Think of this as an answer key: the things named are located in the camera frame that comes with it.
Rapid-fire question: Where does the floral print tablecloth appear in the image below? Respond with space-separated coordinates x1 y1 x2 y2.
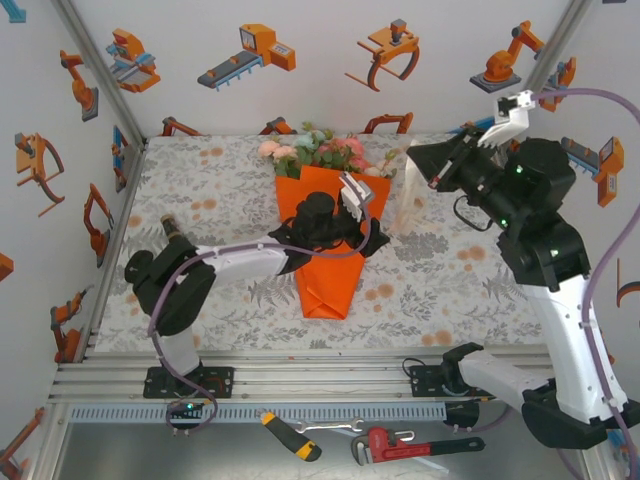
93 132 545 352

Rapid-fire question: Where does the small black circuit board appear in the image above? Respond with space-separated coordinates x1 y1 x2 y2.
166 399 207 436

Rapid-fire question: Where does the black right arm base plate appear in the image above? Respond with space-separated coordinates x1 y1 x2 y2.
409 364 501 401

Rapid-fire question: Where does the silver open-end wrench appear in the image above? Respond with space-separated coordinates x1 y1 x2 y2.
294 417 365 434

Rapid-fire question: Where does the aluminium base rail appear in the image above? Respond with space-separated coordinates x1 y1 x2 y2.
47 347 556 407

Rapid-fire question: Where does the aluminium frame post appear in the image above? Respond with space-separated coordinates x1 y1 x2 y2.
51 0 149 142
517 0 596 101

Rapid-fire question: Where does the artificial flower bouquet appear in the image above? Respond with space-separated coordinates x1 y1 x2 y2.
257 122 409 181

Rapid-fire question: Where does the sheer white ribbon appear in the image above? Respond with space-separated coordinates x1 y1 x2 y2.
392 147 427 236

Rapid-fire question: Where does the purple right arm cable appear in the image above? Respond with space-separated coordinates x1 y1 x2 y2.
449 87 640 480

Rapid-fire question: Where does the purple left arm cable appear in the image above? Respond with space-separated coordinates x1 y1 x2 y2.
148 199 376 436

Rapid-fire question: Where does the red pipe wrench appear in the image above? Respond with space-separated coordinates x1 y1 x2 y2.
350 426 485 466

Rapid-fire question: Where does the aluminium side rail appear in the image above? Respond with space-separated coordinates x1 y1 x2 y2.
79 137 149 364

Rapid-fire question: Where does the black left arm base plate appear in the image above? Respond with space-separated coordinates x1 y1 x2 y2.
143 366 235 400

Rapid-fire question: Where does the black round disc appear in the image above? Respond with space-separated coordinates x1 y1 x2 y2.
124 251 157 286

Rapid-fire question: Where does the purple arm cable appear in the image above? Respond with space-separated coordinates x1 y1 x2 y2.
148 199 376 436
449 87 640 480

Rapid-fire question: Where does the thin black right gripper cable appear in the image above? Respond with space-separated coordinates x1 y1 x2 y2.
452 193 497 232

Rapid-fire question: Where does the grey slotted cable duct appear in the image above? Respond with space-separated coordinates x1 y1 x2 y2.
67 402 447 426

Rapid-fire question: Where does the orange wrapping paper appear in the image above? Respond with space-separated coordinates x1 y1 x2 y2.
274 164 393 321

